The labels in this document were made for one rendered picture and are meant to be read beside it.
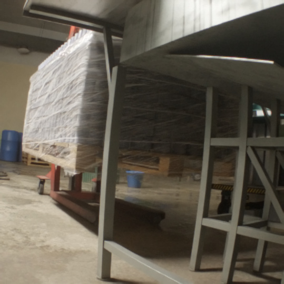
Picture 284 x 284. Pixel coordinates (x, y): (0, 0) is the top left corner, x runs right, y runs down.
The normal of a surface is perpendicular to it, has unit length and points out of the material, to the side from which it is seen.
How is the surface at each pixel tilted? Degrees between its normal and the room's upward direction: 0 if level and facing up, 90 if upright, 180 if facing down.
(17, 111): 90
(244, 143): 90
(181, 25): 90
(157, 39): 90
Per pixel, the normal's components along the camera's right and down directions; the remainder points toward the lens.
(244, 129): -0.83, -0.11
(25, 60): 0.55, 0.00
